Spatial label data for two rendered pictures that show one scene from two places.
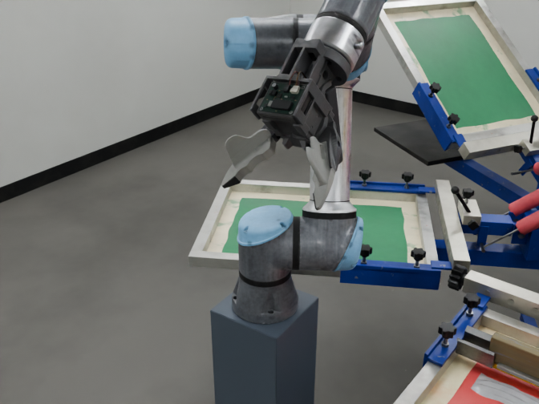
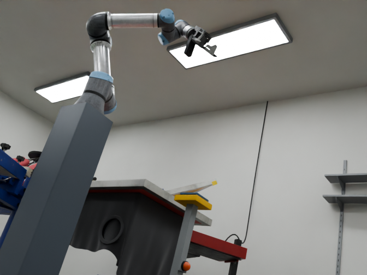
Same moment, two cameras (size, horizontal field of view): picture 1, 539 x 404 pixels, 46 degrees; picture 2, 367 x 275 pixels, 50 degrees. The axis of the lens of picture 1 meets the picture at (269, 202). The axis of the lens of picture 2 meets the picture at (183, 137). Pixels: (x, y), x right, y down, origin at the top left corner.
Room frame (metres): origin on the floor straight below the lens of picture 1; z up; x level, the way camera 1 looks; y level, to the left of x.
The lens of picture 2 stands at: (0.55, 1.66, 0.42)
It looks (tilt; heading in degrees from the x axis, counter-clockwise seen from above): 25 degrees up; 276
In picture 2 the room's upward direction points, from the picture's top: 15 degrees clockwise
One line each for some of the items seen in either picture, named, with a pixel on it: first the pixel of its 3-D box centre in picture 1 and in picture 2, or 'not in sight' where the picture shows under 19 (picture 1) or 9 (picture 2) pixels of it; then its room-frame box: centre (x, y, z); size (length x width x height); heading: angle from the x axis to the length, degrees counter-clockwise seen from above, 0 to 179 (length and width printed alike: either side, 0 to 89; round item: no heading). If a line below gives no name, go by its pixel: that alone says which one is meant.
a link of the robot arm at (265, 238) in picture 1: (268, 240); (99, 86); (1.19, 0.00, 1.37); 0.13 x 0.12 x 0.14; 88
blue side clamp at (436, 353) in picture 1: (455, 337); not in sight; (1.34, -0.50, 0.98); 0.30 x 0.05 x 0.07; 142
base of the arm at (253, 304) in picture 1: (265, 285); (90, 105); (1.19, 0.01, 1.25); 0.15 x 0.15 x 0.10
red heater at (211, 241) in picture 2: not in sight; (201, 245); (0.50, -1.76, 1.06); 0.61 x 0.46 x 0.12; 22
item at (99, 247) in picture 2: not in sight; (100, 227); (1.05, -0.39, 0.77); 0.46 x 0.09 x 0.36; 142
